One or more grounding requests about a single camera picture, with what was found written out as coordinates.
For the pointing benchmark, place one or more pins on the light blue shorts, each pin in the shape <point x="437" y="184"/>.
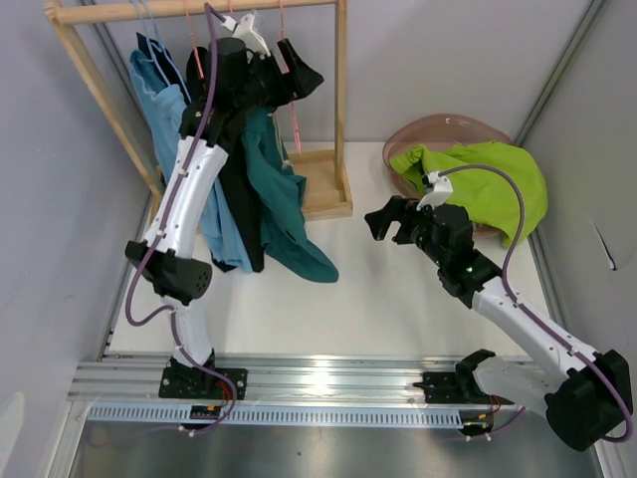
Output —
<point x="163" y="107"/>

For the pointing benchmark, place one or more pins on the white slotted cable duct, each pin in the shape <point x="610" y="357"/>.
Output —
<point x="409" y="417"/>

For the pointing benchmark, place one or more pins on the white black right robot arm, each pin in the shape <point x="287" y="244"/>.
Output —
<point x="584" y="395"/>

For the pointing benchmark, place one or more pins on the translucent pink plastic basket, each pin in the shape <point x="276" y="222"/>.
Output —
<point x="439" y="132"/>

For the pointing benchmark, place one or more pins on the wooden clothes rack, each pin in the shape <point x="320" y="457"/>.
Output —
<point x="328" y="193"/>

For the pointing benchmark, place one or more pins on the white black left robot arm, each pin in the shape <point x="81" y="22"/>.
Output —
<point x="164" y="257"/>

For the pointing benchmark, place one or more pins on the navy blue shorts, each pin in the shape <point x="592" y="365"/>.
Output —
<point x="169" y="70"/>

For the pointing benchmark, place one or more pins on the pink hanger of green shorts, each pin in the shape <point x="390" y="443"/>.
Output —
<point x="293" y="110"/>

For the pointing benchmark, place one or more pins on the pink hanger of black shorts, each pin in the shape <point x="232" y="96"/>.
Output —
<point x="195" y="48"/>

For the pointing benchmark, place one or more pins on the lime green shorts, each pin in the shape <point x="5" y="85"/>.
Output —
<point x="487" y="197"/>

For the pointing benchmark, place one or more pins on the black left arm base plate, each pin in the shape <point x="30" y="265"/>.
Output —
<point x="182" y="381"/>

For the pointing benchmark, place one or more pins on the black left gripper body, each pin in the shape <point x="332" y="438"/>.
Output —
<point x="267" y="85"/>

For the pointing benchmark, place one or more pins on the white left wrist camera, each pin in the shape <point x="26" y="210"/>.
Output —
<point x="245" y="29"/>

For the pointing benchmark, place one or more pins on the black shorts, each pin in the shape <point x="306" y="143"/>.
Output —
<point x="244" y="214"/>

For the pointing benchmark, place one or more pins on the teal shorts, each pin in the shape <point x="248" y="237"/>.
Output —
<point x="281" y="193"/>

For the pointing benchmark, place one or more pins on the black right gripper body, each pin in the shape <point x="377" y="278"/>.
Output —
<point x="416" y="226"/>

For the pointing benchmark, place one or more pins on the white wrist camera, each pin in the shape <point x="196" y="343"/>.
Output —
<point x="245" y="29"/>
<point x="438" y="188"/>

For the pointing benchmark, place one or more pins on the aluminium mounting rail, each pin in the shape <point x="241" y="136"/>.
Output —
<point x="314" y="380"/>

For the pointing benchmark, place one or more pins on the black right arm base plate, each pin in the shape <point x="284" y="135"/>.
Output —
<point x="445" y="387"/>

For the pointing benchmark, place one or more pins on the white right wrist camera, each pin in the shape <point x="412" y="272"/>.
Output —
<point x="438" y="188"/>

